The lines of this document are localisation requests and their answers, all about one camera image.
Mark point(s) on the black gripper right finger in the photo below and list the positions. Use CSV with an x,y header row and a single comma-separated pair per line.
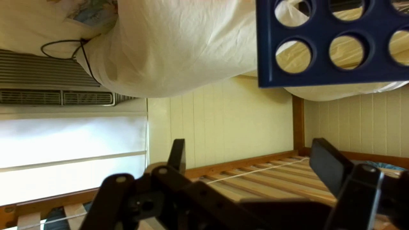
x,y
366,200

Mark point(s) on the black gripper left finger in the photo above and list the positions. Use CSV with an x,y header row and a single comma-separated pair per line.
x,y
170,200

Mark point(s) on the blue perforated game board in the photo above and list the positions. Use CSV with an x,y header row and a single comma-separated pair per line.
x,y
320,32

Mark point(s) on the flat white pillow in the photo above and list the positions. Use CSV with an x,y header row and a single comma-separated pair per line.
x,y
340,91

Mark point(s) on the white roller window blind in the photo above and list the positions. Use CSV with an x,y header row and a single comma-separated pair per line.
x,y
72,141

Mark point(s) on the large white pillow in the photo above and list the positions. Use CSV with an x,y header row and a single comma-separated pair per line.
x,y
179,46

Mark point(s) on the cream printed pillow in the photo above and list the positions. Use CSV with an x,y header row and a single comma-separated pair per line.
x,y
26,26

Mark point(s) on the grey wall air conditioner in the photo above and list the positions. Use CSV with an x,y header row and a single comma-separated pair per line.
x,y
33,98

